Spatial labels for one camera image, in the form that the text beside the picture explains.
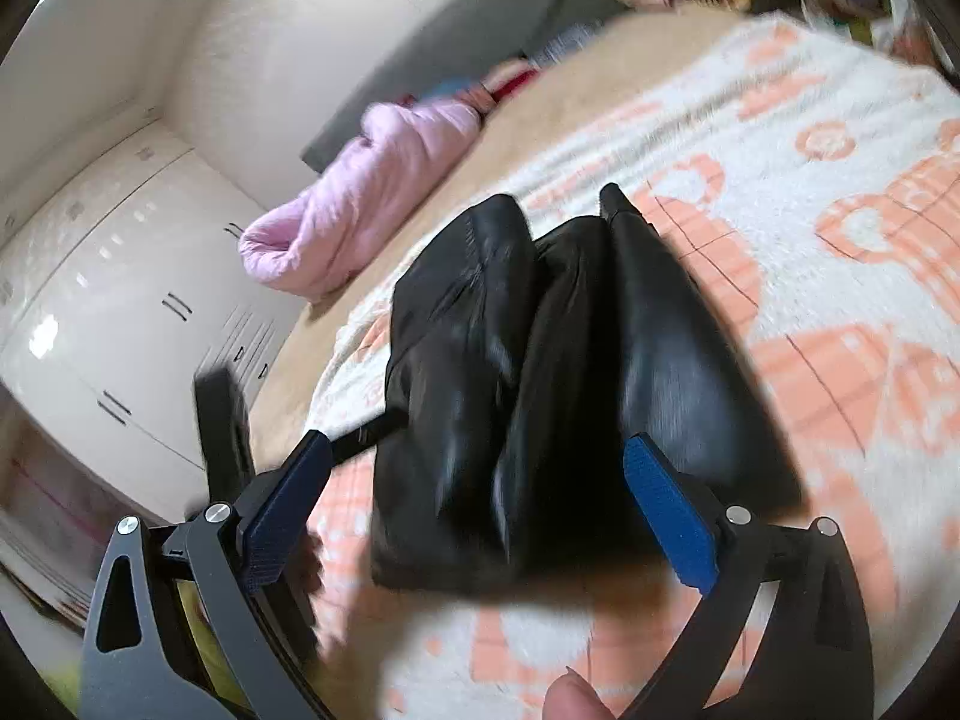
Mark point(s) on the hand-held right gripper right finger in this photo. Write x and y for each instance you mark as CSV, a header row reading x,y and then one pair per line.
x,y
671,517

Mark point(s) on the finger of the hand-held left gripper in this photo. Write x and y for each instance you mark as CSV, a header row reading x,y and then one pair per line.
x,y
364,439

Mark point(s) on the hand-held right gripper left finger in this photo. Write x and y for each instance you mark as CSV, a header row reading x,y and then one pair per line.
x,y
281,510

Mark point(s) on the black leather jacket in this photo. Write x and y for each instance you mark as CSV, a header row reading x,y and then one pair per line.
x,y
540,405

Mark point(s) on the person's right hand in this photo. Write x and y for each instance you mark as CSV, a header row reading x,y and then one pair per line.
x,y
574,699

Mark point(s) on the white glossy wardrobe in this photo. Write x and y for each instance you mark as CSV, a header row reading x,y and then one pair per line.
x,y
112,315

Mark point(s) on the pink quilt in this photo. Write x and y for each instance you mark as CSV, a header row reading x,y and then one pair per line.
x,y
360,195

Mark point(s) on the white orange patterned blanket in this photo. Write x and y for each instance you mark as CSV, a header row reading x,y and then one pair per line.
x,y
825,255

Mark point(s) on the red pillow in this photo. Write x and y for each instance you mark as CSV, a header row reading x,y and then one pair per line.
x,y
502,82

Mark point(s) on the grey headboard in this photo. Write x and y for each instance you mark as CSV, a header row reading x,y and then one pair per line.
x,y
450,52

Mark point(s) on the floral patterned cloth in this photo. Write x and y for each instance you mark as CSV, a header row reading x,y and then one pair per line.
x,y
562,45

